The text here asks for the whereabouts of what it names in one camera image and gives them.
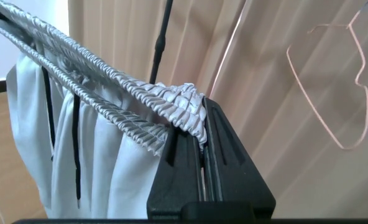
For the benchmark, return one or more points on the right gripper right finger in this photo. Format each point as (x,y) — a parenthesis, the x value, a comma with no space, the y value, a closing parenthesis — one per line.
(240,180)

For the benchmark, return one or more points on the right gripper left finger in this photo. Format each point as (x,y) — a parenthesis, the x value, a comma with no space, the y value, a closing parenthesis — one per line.
(174,180)

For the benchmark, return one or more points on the pale grey shorts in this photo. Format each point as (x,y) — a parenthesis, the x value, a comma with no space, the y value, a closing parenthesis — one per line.
(134,186)

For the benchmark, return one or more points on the black clothes rack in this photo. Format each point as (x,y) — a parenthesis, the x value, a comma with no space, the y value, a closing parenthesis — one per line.
(160,43)

